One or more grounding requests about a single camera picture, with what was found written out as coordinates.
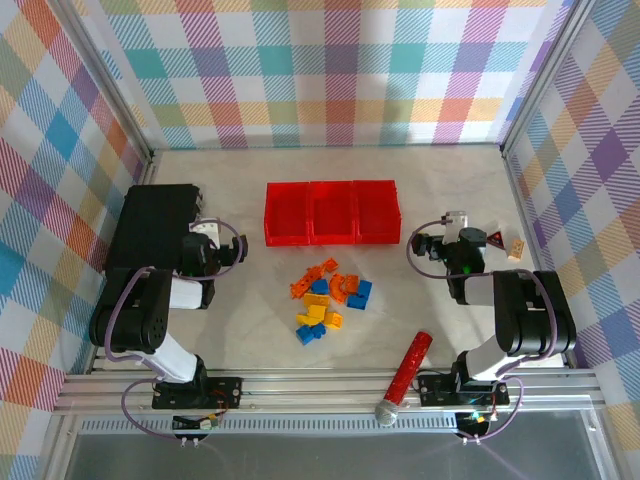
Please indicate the blue lego brick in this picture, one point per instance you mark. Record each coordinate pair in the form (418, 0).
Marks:
(357, 301)
(317, 331)
(303, 335)
(364, 288)
(319, 286)

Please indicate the long orange lego plate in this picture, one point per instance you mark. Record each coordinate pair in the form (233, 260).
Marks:
(310, 276)

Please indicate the yellow lego brick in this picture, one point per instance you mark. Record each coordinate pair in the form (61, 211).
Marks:
(316, 312)
(316, 300)
(303, 318)
(334, 320)

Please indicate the small orange lego piece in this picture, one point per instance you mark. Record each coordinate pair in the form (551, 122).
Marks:
(330, 264)

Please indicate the orange lego arch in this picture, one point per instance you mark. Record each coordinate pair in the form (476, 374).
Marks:
(334, 286)

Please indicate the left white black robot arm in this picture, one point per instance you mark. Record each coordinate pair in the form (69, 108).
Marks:
(187, 295)

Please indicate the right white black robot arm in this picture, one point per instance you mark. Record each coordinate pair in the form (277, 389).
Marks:
(480, 290)

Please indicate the red black triangular block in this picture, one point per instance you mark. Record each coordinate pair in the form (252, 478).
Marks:
(495, 241)

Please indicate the small wooden block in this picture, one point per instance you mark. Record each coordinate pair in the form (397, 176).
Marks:
(515, 248)

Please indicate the black hard carrying case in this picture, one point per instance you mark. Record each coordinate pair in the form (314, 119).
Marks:
(150, 225)

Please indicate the red glitter toy microphone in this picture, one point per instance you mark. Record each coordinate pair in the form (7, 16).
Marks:
(412, 355)

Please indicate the small electronics board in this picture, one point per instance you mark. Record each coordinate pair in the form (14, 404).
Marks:
(205, 424)
(475, 422)

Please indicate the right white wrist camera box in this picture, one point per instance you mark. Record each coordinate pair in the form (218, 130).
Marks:
(456, 225)

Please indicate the aluminium table side rail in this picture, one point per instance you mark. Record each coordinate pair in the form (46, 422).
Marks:
(148, 172)
(521, 200)

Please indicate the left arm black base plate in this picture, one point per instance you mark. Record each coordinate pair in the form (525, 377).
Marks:
(227, 392)

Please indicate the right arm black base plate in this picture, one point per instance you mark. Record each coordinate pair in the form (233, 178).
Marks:
(432, 390)

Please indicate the aluminium mounting rail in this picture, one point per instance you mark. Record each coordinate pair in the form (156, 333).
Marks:
(310, 392)

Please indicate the aluminium frame post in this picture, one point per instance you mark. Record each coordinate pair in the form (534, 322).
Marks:
(105, 75)
(547, 75)

